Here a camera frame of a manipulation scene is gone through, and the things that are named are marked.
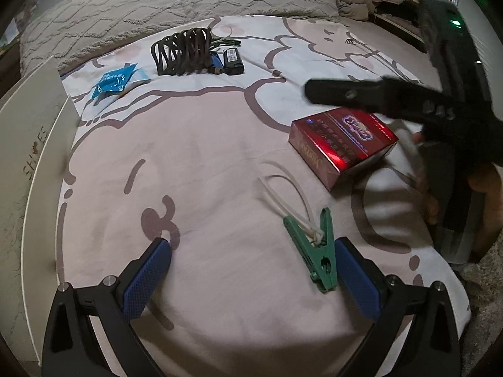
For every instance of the red box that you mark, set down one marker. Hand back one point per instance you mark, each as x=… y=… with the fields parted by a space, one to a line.
x=342 y=141

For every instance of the brown hair claw clip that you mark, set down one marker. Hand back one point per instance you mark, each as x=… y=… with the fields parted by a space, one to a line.
x=182 y=51

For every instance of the green clothespin white loop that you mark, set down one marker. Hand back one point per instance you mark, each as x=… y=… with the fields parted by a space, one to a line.
x=318 y=251

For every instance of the printed bear blanket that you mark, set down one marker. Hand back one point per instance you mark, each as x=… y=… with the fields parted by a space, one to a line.
x=220 y=165

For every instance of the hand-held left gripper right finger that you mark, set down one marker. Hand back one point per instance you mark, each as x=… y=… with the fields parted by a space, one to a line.
x=359 y=282

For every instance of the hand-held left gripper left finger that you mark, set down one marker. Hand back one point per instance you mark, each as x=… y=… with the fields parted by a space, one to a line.
x=145 y=279

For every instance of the bed with beige sheet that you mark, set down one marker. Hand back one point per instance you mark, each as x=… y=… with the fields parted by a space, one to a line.
x=393 y=35

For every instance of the person's right hand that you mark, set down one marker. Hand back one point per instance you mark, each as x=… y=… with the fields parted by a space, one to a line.
x=482 y=178

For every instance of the wall shelf niche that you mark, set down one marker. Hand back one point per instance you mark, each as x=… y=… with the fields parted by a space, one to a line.
x=397 y=19

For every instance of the blue packet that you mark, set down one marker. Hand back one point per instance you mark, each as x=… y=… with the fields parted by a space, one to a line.
x=116 y=80

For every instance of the person's right forearm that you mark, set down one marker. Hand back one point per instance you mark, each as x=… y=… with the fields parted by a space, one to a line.
x=485 y=282

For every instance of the white shoe box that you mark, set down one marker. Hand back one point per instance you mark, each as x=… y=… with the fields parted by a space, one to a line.
x=27 y=172

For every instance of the small metal hair clip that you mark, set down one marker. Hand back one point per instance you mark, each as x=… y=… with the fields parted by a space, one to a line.
x=350 y=41

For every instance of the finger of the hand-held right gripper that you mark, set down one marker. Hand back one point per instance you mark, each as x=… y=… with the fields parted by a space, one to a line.
x=353 y=93

